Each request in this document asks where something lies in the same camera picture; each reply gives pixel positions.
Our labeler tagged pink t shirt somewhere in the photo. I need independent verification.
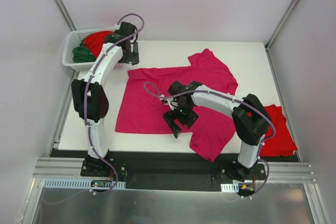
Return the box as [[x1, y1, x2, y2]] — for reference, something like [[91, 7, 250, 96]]
[[115, 49, 239, 162]]

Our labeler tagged white perforated plastic basket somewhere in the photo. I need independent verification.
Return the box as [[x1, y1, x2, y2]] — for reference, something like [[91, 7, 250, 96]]
[[62, 27, 124, 72]]

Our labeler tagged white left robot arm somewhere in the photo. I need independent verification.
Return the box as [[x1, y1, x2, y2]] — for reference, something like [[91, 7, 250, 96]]
[[71, 22, 139, 176]]

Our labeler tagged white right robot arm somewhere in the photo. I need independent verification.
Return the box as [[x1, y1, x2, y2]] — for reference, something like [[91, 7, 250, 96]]
[[159, 81, 273, 179]]

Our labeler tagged red t shirt in basket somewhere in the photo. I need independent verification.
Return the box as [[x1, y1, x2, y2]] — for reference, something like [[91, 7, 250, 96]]
[[83, 31, 113, 58]]

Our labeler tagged green t shirt in basket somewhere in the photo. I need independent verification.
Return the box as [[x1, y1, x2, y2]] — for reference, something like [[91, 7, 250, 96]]
[[72, 46, 96, 63]]

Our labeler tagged folded red t shirt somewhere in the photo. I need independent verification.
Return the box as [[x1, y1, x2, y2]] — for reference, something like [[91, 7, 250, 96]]
[[260, 104, 298, 157]]

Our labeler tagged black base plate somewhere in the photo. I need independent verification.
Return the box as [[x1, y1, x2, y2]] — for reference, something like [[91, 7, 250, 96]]
[[52, 150, 274, 191]]

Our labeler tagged left aluminium frame post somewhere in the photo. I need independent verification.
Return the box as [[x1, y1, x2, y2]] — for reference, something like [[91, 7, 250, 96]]
[[53, 0, 77, 32]]

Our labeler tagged aluminium frame post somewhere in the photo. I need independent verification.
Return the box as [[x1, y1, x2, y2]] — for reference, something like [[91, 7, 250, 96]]
[[53, 0, 77, 32], [265, 0, 301, 52]]

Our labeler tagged right aluminium frame post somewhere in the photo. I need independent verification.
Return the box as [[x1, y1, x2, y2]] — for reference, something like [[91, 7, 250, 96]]
[[265, 0, 301, 52]]

